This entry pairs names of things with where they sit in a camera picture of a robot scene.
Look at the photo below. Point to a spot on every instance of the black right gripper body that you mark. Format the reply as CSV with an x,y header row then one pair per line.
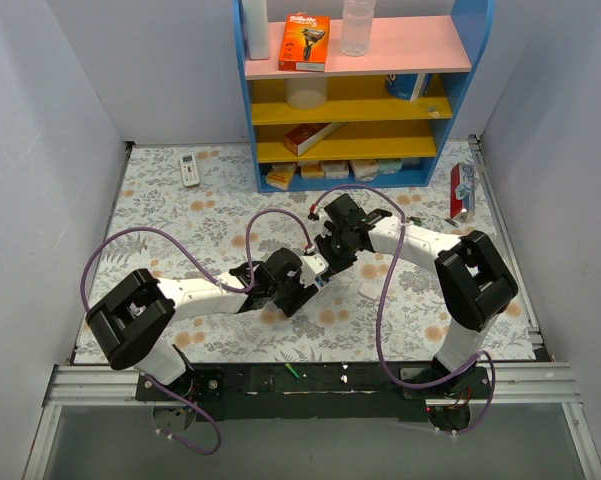
x,y
331,248

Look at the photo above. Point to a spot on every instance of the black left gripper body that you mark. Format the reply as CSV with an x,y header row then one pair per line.
x,y
296,302

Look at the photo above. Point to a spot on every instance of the white battery cover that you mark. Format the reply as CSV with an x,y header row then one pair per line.
x,y
369,291

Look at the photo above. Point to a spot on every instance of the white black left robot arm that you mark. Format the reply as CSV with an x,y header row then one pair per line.
x,y
129,321

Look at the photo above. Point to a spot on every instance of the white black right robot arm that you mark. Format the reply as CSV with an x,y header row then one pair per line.
x,y
476,284

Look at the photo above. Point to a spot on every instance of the white air conditioner remote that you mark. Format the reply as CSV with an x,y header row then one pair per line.
x,y
189,171

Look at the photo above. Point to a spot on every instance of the yellow red small box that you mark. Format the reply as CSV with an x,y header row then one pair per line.
x,y
280,175

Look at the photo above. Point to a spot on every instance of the tissue pack green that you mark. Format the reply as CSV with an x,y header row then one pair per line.
x,y
389,166

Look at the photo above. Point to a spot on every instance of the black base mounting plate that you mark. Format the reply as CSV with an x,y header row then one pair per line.
x,y
333,390

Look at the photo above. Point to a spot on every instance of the black battery near box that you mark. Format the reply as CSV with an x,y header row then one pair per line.
x,y
451,221

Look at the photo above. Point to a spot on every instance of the blue shelf unit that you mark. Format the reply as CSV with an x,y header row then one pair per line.
x,y
376,125

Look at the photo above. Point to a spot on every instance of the red toothpaste box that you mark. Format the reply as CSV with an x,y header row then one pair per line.
x,y
462,192

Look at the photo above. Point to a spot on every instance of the white translucent cup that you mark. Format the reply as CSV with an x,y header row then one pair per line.
x,y
306,93

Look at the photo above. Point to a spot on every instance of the orange razor box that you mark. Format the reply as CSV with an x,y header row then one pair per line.
x,y
305,42

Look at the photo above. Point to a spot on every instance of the white bottle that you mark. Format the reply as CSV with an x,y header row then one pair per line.
x,y
257,29

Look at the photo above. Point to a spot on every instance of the clear plastic bottle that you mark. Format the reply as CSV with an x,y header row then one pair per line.
x,y
356,27

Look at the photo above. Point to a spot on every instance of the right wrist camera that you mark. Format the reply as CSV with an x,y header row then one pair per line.
x,y
319,218

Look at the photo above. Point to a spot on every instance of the aluminium frame rail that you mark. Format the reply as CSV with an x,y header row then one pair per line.
x,y
91,386

